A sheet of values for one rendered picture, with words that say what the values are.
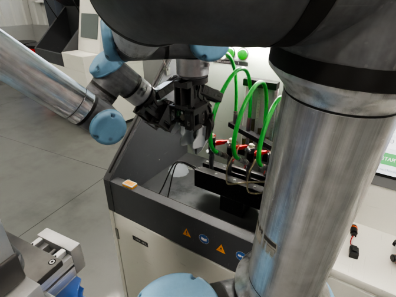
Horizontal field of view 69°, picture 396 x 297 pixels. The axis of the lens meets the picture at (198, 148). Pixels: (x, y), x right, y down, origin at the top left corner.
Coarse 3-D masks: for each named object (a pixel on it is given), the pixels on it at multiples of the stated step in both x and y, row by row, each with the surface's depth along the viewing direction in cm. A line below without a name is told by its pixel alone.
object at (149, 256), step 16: (128, 224) 119; (128, 240) 124; (144, 240) 117; (160, 240) 111; (128, 256) 130; (144, 256) 122; (160, 256) 115; (176, 256) 109; (192, 256) 104; (128, 272) 136; (144, 272) 128; (160, 272) 120; (176, 272) 114; (192, 272) 108; (208, 272) 103; (224, 272) 98; (128, 288) 143
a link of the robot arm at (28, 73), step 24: (0, 48) 47; (24, 48) 50; (0, 72) 49; (24, 72) 50; (48, 72) 52; (48, 96) 53; (72, 96) 55; (96, 96) 60; (72, 120) 58; (96, 120) 58; (120, 120) 60
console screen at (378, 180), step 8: (392, 136) 79; (392, 144) 80; (392, 152) 80; (384, 160) 81; (392, 160) 80; (384, 168) 82; (392, 168) 81; (376, 176) 83; (384, 176) 82; (392, 176) 81; (376, 184) 84; (384, 184) 83; (392, 184) 82
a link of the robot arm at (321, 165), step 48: (336, 0) 13; (384, 0) 13; (288, 48) 18; (336, 48) 16; (384, 48) 15; (288, 96) 22; (336, 96) 17; (384, 96) 16; (288, 144) 22; (336, 144) 20; (384, 144) 20; (288, 192) 24; (336, 192) 22; (288, 240) 26; (336, 240) 25; (240, 288) 35; (288, 288) 29
